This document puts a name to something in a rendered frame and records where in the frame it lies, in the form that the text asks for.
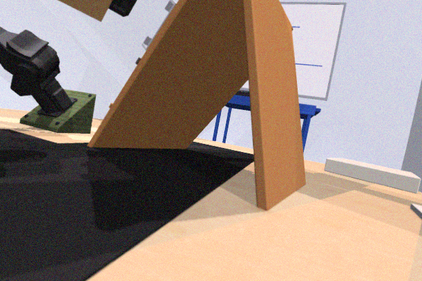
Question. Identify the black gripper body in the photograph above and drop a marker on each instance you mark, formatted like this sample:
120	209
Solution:
123	7

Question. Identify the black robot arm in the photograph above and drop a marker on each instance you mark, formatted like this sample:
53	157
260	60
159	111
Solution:
34	66

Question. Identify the tan square tile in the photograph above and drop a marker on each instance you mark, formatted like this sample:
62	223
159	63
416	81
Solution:
93	8

